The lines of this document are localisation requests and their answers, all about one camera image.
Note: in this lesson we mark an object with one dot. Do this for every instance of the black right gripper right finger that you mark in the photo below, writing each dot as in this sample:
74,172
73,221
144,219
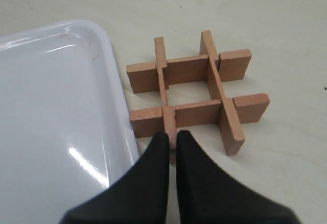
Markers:
207,194

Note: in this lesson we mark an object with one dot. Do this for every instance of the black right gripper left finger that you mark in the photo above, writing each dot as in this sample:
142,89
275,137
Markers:
139,196

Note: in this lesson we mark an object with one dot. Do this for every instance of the notched wooden piece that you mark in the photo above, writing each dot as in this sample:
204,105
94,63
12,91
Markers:
146,122
231,131
231,67
168,112

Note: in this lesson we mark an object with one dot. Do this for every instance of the white plastic tray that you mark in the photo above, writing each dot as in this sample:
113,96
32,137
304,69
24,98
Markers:
65,131

